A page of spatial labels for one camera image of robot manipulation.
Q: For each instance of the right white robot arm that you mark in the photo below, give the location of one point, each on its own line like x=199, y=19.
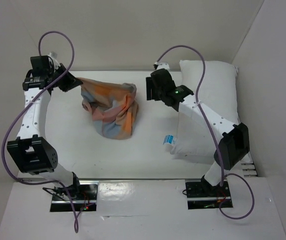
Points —
x=231, y=140

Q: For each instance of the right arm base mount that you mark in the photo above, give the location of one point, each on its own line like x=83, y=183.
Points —
x=198, y=197

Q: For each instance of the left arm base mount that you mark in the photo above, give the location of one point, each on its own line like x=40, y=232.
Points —
x=85, y=200

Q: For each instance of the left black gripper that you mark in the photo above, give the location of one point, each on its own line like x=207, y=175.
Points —
x=71, y=82

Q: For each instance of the white pillow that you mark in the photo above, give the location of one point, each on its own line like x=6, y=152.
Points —
x=217, y=91

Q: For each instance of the blue white pillow tag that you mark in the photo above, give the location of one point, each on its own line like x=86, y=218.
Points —
x=169, y=139

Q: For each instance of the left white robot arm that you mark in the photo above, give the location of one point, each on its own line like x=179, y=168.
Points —
x=30, y=150

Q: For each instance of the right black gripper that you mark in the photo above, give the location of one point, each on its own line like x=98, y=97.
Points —
x=152, y=88

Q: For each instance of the aluminium table frame rail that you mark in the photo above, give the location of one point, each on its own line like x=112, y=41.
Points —
x=247, y=163

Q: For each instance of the checkered orange blue pillowcase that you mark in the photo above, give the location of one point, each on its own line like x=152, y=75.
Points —
x=113, y=107

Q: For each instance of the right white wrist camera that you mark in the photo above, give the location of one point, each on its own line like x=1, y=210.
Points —
x=161, y=65

